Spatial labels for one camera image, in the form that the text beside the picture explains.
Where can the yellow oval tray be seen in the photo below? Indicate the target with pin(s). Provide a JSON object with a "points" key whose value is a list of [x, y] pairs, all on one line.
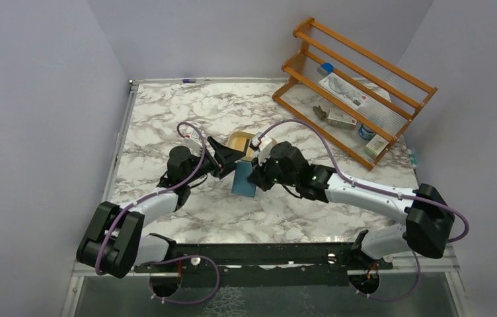
{"points": [[240, 141]]}

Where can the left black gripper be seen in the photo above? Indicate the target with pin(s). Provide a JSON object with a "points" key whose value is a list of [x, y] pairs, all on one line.
{"points": [[227, 158]]}

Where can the orange wooden rack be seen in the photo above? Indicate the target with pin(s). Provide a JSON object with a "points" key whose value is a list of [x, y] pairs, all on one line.
{"points": [[396, 97]]}

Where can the blue leather card holder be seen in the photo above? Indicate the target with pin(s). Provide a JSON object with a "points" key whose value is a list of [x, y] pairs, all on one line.
{"points": [[241, 185]]}

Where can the blue white can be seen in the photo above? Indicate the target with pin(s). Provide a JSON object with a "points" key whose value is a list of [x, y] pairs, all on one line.
{"points": [[366, 133]]}

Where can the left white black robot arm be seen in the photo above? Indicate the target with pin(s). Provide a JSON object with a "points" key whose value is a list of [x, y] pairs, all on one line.
{"points": [[113, 242]]}

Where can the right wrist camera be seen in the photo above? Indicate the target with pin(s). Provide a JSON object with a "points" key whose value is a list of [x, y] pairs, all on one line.
{"points": [[261, 146]]}

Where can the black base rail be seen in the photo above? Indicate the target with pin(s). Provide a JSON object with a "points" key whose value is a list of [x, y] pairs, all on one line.
{"points": [[264, 265]]}

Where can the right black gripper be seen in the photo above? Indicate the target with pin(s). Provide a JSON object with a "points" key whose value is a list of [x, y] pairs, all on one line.
{"points": [[257, 175]]}

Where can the small green white box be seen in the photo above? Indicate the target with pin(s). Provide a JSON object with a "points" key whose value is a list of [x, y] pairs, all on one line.
{"points": [[375, 146]]}

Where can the green marker at table edge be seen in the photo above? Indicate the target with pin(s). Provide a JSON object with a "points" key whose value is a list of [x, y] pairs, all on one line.
{"points": [[412, 158]]}

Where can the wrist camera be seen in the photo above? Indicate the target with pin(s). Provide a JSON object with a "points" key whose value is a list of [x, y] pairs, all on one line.
{"points": [[261, 146], [194, 144]]}

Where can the brown small figurine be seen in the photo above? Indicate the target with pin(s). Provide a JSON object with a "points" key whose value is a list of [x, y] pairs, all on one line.
{"points": [[320, 113]]}

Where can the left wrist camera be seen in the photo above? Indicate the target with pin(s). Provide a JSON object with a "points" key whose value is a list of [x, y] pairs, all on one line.
{"points": [[194, 144]]}

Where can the long white printed box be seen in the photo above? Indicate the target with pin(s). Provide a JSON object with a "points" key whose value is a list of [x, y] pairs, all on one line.
{"points": [[345, 92]]}

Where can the blue grey eraser block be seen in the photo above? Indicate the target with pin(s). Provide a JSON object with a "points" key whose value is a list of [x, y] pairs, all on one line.
{"points": [[325, 69]]}

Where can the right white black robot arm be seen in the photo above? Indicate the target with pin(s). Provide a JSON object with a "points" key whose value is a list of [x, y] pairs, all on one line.
{"points": [[423, 221]]}

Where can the small beige red box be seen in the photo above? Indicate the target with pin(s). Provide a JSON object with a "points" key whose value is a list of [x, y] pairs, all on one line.
{"points": [[340, 119]]}

